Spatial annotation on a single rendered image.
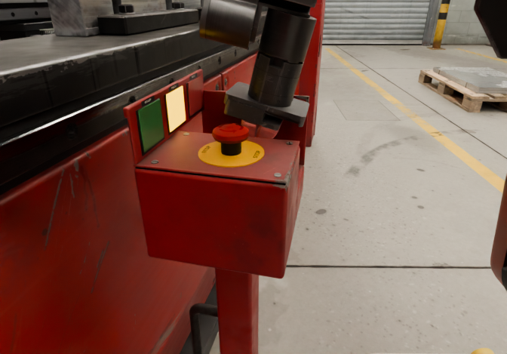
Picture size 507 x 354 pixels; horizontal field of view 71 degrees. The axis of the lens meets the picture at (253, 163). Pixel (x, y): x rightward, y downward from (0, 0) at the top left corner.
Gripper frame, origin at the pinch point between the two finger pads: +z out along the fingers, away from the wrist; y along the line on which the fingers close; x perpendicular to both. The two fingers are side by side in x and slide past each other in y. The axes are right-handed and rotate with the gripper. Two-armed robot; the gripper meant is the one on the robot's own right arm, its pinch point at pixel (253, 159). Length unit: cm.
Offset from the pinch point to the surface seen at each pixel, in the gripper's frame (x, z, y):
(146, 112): 11.9, -7.6, 10.6
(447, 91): -342, 37, -138
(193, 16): -38.0, -10.2, 25.5
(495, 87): -304, 17, -160
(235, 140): 11.4, -7.5, 1.1
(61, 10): -8.7, -10.1, 36.1
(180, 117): 4.1, -4.7, 9.8
